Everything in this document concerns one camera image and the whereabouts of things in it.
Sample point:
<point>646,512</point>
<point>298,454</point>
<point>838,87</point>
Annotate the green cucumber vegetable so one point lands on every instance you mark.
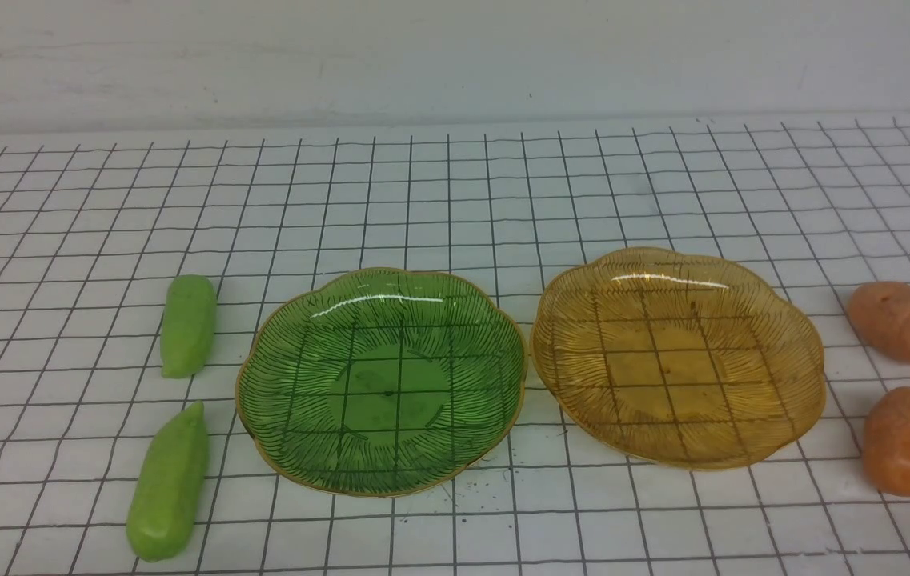
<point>162,515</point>
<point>187,330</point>

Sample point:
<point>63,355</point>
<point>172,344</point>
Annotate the orange potato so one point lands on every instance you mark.
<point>880,314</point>
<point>886,448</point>

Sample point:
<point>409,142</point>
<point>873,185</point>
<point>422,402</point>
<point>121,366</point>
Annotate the green glass plate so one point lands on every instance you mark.
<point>382,382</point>

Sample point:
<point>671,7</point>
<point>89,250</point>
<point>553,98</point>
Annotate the amber glass plate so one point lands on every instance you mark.
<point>681,359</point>

